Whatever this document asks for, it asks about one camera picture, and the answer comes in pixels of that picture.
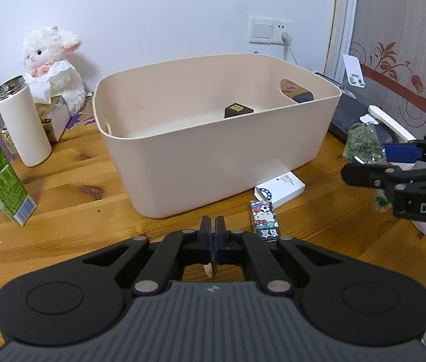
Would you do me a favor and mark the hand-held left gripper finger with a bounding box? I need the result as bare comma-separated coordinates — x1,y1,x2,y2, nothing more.
215,216,345,296
82,216,214,296

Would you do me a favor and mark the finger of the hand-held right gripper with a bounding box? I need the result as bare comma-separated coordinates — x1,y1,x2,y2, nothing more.
384,134,426,167
341,162,426,194

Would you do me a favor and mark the green dried herb packet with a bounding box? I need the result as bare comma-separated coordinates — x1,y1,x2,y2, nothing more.
343,122,393,212

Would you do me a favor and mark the beige plastic storage bin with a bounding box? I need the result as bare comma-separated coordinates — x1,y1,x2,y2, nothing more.
92,53,343,220

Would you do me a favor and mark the white plastic device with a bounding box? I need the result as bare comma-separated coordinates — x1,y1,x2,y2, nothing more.
360,104,426,239

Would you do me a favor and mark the cartoon printed packet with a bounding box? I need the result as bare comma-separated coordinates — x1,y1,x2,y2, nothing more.
249,198,281,241

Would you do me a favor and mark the dark grey flat case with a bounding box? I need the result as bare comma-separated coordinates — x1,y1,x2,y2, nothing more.
312,70,401,148

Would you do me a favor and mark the small white card box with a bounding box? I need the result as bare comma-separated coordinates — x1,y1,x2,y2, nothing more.
254,170,306,210

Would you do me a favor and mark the white phone stand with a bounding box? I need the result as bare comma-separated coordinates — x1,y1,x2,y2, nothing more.
339,53,367,99

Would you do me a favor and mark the small black box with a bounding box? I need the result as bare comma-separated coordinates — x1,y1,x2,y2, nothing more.
224,102,255,120

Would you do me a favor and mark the tissue box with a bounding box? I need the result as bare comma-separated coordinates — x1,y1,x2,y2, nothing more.
24,71,71,143

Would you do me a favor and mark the green drink carton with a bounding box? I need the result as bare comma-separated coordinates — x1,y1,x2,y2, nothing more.
0,132,38,227

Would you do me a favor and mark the white plush lamb toy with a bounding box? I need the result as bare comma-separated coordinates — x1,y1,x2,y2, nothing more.
22,26,86,116

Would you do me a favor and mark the white thermos bottle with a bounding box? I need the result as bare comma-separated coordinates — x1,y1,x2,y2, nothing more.
0,75,53,167

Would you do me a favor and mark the white plug with cable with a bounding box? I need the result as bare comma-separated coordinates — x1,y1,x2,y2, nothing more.
280,32,303,67

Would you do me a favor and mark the white wall switch socket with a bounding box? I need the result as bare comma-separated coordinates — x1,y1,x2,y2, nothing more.
249,16,291,45

